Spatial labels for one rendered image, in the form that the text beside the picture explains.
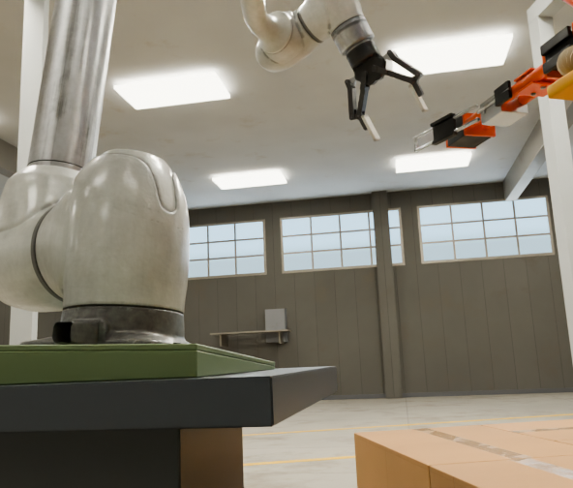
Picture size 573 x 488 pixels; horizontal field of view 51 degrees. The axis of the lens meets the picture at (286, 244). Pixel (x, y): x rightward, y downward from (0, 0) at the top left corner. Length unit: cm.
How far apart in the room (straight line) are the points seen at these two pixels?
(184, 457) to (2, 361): 20
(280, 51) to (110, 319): 96
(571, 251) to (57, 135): 379
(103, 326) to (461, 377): 1121
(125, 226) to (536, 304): 1147
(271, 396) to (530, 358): 1153
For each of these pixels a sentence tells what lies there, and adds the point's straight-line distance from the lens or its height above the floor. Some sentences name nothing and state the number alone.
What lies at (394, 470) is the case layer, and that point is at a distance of 154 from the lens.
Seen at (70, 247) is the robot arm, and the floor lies 91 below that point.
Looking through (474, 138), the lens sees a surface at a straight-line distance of 139.
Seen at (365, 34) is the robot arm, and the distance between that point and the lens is 150.
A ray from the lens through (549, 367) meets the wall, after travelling 1205.
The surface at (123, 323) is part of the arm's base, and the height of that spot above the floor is 81.
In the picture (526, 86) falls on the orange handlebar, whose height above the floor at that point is 123.
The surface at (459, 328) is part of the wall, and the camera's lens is 1182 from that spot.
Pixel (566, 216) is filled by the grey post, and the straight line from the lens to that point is 444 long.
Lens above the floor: 76
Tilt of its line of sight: 11 degrees up
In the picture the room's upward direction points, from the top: 2 degrees counter-clockwise
